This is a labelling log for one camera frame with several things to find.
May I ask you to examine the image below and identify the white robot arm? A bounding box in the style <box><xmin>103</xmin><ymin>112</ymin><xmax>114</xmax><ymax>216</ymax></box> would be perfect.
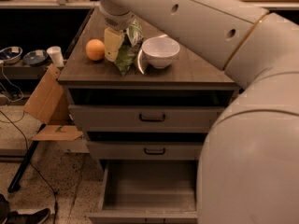
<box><xmin>100</xmin><ymin>0</ymin><xmax>299</xmax><ymax>224</ymax></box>

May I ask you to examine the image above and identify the black left table leg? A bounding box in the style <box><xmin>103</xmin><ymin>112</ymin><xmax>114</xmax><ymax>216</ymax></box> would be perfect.
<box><xmin>7</xmin><ymin>127</ymin><xmax>39</xmax><ymax>193</ymax></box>

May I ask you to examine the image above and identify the top grey drawer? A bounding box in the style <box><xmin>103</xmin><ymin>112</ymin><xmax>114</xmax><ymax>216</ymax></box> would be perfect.
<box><xmin>69</xmin><ymin>105</ymin><xmax>224</xmax><ymax>133</ymax></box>

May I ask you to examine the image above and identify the black floor cable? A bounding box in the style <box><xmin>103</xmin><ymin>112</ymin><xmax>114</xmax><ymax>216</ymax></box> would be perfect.
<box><xmin>0</xmin><ymin>109</ymin><xmax>59</xmax><ymax>224</ymax></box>

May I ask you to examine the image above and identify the brown cardboard box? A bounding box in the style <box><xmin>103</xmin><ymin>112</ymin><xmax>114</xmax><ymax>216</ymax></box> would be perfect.
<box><xmin>23</xmin><ymin>64</ymin><xmax>83</xmax><ymax>142</ymax></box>

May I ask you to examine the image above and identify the white ceramic bowl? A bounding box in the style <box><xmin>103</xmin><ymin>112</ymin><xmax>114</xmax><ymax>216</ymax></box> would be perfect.
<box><xmin>142</xmin><ymin>36</ymin><xmax>180</xmax><ymax>69</ymax></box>

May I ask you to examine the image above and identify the white paper cup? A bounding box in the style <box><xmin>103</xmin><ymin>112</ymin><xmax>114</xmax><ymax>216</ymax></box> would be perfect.
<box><xmin>47</xmin><ymin>46</ymin><xmax>64</xmax><ymax>67</ymax></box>

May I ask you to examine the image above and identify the light patterned bowl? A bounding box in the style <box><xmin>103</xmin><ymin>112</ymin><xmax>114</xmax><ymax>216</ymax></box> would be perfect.
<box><xmin>0</xmin><ymin>47</ymin><xmax>22</xmax><ymax>64</ymax></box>

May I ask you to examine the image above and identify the grey drawer cabinet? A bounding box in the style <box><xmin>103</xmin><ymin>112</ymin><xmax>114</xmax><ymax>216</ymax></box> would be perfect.
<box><xmin>57</xmin><ymin>6</ymin><xmax>241</xmax><ymax>224</ymax></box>

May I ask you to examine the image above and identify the dark blue bowl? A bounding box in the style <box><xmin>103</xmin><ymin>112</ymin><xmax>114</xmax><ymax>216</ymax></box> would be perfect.
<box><xmin>23</xmin><ymin>49</ymin><xmax>49</xmax><ymax>67</ymax></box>

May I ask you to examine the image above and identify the grey drawer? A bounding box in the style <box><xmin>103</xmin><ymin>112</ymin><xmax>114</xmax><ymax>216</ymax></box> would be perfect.
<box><xmin>69</xmin><ymin>105</ymin><xmax>224</xmax><ymax>133</ymax></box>
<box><xmin>88</xmin><ymin>161</ymin><xmax>197</xmax><ymax>224</ymax></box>
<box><xmin>87</xmin><ymin>141</ymin><xmax>202</xmax><ymax>161</ymax></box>

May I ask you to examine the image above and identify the green jalapeno chip bag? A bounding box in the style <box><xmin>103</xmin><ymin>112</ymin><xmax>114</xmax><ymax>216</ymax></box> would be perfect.
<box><xmin>114</xmin><ymin>19</ymin><xmax>144</xmax><ymax>76</ymax></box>

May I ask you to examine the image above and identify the orange fruit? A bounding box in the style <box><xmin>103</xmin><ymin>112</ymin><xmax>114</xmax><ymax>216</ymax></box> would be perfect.
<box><xmin>86</xmin><ymin>39</ymin><xmax>105</xmax><ymax>61</ymax></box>

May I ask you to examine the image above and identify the black shoe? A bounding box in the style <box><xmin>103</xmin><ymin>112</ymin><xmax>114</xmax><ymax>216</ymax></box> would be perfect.
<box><xmin>3</xmin><ymin>208</ymin><xmax>50</xmax><ymax>224</ymax></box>

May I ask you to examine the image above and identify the middle grey drawer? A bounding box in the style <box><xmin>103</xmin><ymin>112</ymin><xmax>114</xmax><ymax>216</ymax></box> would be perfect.
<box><xmin>87</xmin><ymin>141</ymin><xmax>202</xmax><ymax>161</ymax></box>

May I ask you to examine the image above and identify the bottom grey drawer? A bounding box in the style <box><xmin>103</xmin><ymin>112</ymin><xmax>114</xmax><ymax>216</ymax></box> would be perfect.
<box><xmin>88</xmin><ymin>161</ymin><xmax>197</xmax><ymax>224</ymax></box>

